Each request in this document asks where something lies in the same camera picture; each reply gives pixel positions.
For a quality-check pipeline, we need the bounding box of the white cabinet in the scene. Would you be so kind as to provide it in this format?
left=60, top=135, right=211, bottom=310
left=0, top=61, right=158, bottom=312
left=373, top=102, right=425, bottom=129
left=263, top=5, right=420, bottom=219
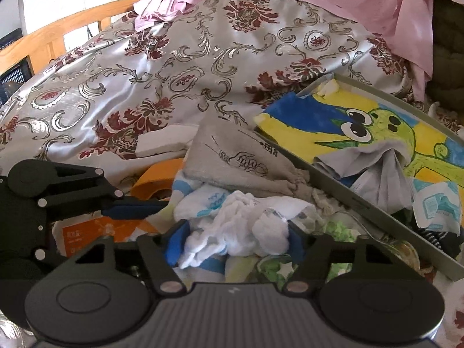
left=18, top=0, right=74, bottom=37

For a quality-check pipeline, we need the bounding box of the orange and white box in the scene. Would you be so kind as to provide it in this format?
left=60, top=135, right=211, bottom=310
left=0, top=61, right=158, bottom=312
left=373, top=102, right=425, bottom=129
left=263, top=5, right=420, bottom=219
left=54, top=215, right=153, bottom=262

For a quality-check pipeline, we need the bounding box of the black plastic crate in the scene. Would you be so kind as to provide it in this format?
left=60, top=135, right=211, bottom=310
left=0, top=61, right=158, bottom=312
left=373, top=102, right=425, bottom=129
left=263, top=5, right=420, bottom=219
left=0, top=56, right=34, bottom=106

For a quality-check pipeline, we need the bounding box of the white gauze cloth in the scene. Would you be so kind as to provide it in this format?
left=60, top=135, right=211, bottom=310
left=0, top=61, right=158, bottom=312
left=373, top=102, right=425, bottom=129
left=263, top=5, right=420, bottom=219
left=177, top=190, right=309, bottom=269

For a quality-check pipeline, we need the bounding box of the frog painting tray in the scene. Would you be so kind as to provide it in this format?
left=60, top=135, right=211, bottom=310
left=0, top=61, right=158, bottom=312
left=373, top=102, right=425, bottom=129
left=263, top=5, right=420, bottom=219
left=253, top=72, right=464, bottom=282

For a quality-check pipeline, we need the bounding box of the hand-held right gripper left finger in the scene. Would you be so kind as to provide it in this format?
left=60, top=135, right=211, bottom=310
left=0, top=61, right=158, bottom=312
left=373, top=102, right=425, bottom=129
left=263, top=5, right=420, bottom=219
left=72, top=220, right=191, bottom=295

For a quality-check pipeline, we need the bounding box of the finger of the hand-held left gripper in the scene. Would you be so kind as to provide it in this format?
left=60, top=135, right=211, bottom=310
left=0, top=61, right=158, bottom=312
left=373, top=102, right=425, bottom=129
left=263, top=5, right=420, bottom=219
left=38, top=164, right=169, bottom=222

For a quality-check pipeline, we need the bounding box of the olive puffer jacket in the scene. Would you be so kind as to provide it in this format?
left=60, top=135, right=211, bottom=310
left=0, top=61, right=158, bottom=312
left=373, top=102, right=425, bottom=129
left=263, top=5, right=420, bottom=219
left=427, top=0, right=464, bottom=99

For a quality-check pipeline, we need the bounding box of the wooden bed rail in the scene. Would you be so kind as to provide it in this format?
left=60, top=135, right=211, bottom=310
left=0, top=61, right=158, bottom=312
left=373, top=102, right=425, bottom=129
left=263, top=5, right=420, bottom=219
left=0, top=0, right=146, bottom=77

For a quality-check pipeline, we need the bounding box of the teal and white tissue packet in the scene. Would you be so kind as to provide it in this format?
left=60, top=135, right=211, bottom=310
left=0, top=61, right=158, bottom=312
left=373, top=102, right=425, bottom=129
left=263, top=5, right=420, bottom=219
left=411, top=179, right=463, bottom=237

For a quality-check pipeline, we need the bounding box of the navy striped sock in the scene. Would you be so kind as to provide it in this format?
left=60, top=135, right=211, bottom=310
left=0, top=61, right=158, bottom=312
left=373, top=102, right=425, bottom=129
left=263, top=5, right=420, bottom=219
left=416, top=226, right=464, bottom=262

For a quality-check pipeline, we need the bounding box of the orange plastic ring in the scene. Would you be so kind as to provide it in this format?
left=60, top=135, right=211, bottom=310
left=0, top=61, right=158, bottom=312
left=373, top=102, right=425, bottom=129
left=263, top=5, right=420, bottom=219
left=130, top=157, right=186, bottom=202

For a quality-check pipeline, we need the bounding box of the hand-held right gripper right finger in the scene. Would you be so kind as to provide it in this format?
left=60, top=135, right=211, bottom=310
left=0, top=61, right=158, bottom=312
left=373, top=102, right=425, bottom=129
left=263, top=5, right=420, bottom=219
left=284, top=220, right=397, bottom=295

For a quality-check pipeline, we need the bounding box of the grey printed pouch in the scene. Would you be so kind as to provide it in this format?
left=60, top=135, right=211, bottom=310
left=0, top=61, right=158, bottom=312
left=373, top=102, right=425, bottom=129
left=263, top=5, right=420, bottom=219
left=183, top=119, right=313, bottom=198

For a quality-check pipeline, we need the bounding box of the blue striped white towel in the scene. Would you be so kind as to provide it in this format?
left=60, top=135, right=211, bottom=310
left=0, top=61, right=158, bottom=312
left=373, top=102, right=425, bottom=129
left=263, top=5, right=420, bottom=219
left=172, top=179, right=233, bottom=284

